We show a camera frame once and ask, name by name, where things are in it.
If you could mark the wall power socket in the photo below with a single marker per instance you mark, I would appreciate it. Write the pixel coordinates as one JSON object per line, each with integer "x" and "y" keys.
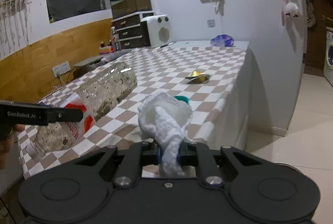
{"x": 211, "y": 23}

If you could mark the upright small water bottle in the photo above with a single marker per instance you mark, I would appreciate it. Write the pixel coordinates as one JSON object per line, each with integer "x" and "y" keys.
{"x": 115, "y": 41}

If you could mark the gold foil wrapper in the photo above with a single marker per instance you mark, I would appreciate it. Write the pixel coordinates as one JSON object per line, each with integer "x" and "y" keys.
{"x": 198, "y": 77}

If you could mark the white space heater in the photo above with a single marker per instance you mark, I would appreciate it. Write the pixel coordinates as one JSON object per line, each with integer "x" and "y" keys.
{"x": 156, "y": 30}

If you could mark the brown wooden door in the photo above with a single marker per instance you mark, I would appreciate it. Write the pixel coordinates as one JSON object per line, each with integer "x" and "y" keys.
{"x": 316, "y": 43}

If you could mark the checkered beige tablecloth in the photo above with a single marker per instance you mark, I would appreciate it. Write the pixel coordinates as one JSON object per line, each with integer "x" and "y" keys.
{"x": 220, "y": 106}

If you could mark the person's hand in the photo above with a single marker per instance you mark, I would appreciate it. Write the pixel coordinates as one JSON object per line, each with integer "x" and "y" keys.
{"x": 7, "y": 144}

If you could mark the white paper towel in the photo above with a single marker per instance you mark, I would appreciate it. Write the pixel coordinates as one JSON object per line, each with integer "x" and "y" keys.
{"x": 164, "y": 119}

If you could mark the white washing machine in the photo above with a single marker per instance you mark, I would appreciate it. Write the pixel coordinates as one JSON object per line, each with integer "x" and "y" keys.
{"x": 328, "y": 63}

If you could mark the white plush sheep toy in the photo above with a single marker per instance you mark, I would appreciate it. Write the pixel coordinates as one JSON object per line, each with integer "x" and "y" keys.
{"x": 292, "y": 10}

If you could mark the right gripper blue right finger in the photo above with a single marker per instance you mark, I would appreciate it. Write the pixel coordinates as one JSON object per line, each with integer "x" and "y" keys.
{"x": 180, "y": 154}

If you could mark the clear plastic water bottle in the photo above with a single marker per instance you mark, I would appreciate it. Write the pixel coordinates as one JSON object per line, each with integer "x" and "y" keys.
{"x": 96, "y": 97}

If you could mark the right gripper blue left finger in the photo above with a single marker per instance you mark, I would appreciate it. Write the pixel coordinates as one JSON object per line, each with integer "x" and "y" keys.
{"x": 157, "y": 154}

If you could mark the black drawer cabinet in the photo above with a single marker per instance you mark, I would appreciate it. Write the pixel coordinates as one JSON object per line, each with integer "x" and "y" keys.
{"x": 131, "y": 34}

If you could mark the blue purple plastic bag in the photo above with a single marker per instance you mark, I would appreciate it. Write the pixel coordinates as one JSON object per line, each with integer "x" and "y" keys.
{"x": 223, "y": 40}

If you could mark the glass fish tank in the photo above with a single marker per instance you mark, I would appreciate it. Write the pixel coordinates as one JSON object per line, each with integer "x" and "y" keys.
{"x": 121, "y": 8}

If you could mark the macrame wall hanging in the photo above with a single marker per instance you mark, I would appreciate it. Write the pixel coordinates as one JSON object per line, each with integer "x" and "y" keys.
{"x": 16, "y": 26}

